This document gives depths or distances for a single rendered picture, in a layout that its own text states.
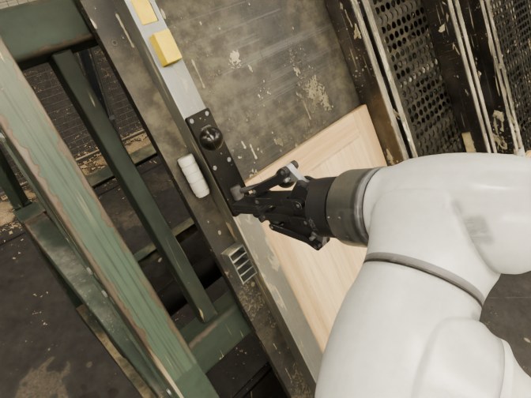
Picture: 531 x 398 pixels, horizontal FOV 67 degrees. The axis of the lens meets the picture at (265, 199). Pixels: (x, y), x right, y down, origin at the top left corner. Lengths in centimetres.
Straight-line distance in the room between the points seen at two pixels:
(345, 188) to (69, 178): 40
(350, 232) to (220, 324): 49
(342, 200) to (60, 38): 54
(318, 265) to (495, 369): 64
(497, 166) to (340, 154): 65
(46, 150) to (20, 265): 212
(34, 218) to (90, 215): 109
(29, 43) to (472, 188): 65
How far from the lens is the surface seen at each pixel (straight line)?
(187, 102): 73
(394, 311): 32
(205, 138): 60
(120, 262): 66
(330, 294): 97
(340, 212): 43
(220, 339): 87
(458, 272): 34
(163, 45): 71
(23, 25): 77
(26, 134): 64
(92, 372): 219
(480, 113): 143
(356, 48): 103
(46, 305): 249
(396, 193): 37
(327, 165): 94
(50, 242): 162
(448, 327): 32
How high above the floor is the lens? 189
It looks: 44 degrees down
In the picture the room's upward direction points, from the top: straight up
